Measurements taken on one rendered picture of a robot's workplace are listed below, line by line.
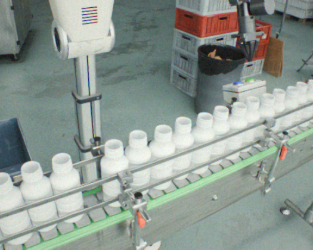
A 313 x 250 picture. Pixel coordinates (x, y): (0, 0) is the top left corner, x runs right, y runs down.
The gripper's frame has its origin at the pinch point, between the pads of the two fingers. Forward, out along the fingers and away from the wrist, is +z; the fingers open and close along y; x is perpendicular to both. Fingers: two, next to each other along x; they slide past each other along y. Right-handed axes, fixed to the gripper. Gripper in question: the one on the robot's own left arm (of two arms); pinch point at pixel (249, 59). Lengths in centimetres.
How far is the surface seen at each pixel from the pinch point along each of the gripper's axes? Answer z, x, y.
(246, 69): 44, 194, 201
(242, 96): 10.9, -3.6, -8.4
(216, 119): 10.6, -16.8, -31.9
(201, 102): 54, 148, 89
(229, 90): 9.2, 1.0, -10.2
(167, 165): 17, -18, -48
